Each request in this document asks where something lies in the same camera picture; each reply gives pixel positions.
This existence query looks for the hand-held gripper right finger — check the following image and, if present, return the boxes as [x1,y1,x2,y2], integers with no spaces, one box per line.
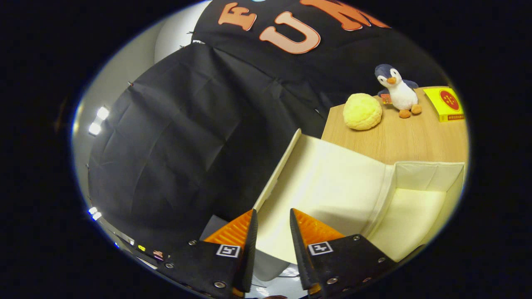
[289,208,397,299]

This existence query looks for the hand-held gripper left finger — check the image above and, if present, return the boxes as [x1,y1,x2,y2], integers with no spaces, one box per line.
[164,209,259,299]

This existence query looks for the cream fabric storage box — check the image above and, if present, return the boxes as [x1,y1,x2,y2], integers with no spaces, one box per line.
[253,128,466,265]

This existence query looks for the dark device with indicator lights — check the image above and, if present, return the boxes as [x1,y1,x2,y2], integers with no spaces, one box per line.
[106,224,169,264]

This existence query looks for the black backdrop cloth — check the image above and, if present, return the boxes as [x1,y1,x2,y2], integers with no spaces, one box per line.
[85,0,453,252]

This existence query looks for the yellow round bread plush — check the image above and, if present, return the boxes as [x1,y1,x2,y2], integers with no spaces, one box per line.
[343,93,383,131]

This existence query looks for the penguin plush toy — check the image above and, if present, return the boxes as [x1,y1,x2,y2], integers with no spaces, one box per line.
[374,64,423,119]

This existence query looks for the ceiling light tube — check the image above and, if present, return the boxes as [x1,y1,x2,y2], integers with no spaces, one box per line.
[87,106,111,137]

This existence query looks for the yellow book with red circle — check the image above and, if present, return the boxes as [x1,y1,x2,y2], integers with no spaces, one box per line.
[423,86,466,122]

